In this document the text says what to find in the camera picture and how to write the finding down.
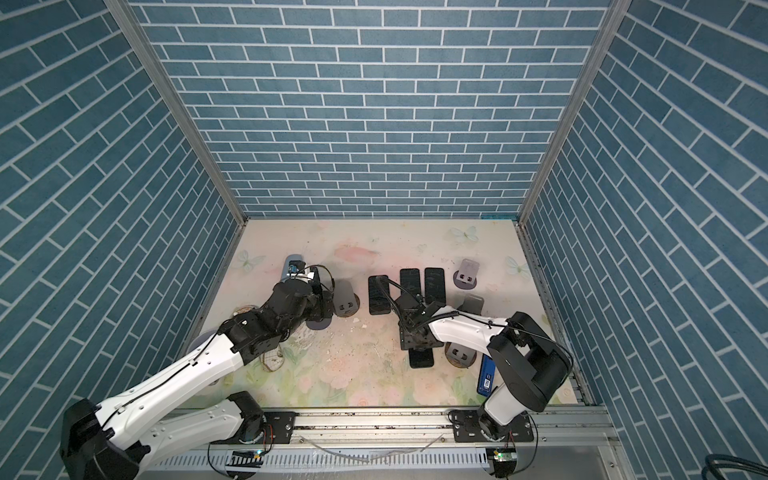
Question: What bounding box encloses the grey right phone stand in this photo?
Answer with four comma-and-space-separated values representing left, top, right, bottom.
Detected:
452, 259, 479, 290

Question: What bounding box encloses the teal case phone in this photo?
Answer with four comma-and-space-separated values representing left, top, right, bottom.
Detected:
400, 268, 422, 301

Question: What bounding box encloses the purple case phone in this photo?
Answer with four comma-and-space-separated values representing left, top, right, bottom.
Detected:
408, 349, 434, 369

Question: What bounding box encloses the blue black rectangular device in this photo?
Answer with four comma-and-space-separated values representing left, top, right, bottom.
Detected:
476, 355, 496, 397

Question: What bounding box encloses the black cable bottom right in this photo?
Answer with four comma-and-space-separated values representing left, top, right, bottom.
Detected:
700, 454, 768, 480

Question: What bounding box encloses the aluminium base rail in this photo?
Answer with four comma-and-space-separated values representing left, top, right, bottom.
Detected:
141, 405, 635, 479

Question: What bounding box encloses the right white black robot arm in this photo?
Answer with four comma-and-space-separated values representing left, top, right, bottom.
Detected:
371, 275, 573, 441

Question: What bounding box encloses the back left phone stand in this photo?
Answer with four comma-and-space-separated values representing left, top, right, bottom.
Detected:
305, 317, 332, 331

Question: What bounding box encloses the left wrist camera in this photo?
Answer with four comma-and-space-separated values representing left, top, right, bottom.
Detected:
285, 260, 307, 279

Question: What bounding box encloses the round phone stand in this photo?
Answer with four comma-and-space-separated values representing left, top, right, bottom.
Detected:
444, 342, 477, 369
457, 294, 485, 316

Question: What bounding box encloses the grey glasses case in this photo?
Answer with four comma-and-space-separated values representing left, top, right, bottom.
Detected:
281, 254, 306, 281

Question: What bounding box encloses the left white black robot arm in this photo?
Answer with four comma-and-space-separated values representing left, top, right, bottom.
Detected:
59, 260, 334, 479

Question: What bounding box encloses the black phone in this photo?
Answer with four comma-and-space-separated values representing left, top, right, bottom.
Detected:
368, 275, 391, 316

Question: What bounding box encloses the purple case phone stand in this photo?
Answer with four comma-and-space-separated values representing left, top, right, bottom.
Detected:
332, 279, 360, 318

